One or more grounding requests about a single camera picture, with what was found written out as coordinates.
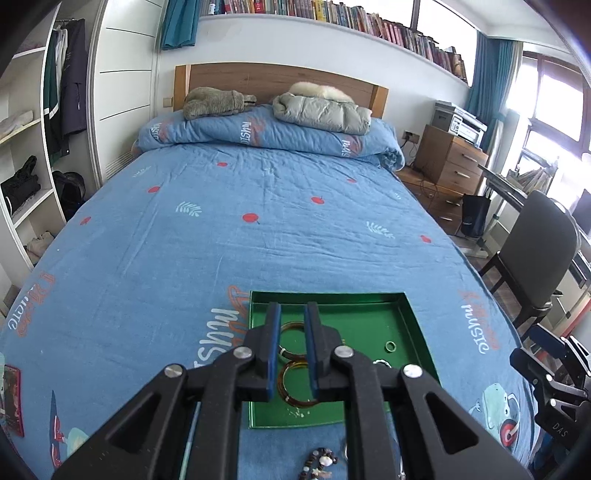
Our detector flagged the amber bangle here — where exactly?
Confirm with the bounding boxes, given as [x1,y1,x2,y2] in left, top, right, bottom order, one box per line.
[277,361,320,408]
[279,322,308,359]

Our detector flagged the white and green hanging garment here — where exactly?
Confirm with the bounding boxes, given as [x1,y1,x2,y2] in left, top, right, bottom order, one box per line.
[44,28,63,164]

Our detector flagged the dark hanging coat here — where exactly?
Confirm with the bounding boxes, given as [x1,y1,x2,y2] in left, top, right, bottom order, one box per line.
[60,18,88,137]

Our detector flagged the grey chair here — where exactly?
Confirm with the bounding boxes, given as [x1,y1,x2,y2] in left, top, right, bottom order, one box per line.
[478,190,580,330]

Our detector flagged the wooden headboard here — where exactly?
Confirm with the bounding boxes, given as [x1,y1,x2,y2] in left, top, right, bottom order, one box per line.
[174,64,389,120]

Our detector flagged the grey down jacket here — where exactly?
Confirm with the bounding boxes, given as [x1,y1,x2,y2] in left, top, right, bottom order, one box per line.
[272,92,372,136]

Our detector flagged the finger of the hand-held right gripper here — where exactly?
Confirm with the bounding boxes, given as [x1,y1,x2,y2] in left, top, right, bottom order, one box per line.
[509,347,587,402]
[526,324,591,370]

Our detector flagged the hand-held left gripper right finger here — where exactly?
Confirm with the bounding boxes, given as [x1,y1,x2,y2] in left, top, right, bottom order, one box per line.
[304,302,536,480]

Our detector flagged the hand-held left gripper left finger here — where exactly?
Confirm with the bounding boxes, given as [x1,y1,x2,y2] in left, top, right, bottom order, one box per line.
[51,302,282,480]

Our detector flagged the wooden dresser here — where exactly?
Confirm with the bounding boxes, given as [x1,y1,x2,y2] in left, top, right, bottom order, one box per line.
[414,124,489,197]

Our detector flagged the stack of papers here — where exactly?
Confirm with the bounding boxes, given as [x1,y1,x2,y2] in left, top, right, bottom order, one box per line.
[507,166,555,195]

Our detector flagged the white open shelf unit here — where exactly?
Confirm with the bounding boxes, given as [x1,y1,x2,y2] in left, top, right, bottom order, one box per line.
[0,9,100,319]

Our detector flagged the folded light cloth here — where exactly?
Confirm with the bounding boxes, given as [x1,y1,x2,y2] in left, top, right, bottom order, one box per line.
[0,110,35,139]

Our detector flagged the dark monitor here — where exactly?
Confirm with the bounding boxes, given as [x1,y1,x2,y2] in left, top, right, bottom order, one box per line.
[570,188,591,232]

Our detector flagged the green jewelry tray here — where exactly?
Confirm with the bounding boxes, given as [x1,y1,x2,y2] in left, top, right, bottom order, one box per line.
[248,291,439,429]

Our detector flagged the folded blue quilt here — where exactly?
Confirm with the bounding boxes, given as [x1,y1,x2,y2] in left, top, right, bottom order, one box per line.
[131,104,406,171]

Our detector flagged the teal curtain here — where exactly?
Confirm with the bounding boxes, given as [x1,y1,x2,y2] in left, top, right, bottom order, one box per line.
[464,32,525,153]
[161,0,201,51]

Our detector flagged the red phone with strap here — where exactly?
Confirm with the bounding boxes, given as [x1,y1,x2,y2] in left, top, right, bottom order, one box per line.
[0,364,25,437]

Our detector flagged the black backpack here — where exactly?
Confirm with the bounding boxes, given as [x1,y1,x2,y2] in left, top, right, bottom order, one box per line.
[52,171,86,220]

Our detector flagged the blue printed bedsheet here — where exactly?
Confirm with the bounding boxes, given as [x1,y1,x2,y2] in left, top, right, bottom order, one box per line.
[0,148,541,480]

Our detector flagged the black bundle of cloth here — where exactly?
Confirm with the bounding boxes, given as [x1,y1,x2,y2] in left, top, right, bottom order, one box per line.
[0,156,42,213]

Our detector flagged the beige shoes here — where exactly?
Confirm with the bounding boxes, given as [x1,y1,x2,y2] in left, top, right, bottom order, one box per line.
[25,231,56,264]

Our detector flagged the white fur cushion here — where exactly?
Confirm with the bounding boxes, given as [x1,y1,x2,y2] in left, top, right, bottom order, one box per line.
[288,82,354,102]

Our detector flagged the grey plush garment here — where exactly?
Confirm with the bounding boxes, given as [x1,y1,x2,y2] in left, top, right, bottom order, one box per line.
[183,87,257,121]

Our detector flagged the wooden nightstand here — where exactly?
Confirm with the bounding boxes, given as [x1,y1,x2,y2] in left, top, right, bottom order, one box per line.
[396,165,465,236]

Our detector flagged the black bag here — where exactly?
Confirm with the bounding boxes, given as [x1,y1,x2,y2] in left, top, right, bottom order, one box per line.
[462,194,491,237]

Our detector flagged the dark beaded bracelet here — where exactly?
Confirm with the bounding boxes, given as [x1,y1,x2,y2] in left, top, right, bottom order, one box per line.
[295,447,340,480]

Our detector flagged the white printer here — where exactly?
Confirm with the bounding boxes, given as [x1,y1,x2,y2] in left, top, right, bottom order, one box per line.
[431,102,488,147]

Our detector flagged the white wardrobe door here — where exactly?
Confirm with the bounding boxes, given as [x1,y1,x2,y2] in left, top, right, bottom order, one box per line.
[88,0,160,185]

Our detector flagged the row of books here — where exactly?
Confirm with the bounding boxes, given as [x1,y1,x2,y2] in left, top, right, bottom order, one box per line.
[199,0,468,84]

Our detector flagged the brown framed window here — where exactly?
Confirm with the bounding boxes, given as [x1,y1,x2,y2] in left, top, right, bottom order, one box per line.
[508,41,591,153]

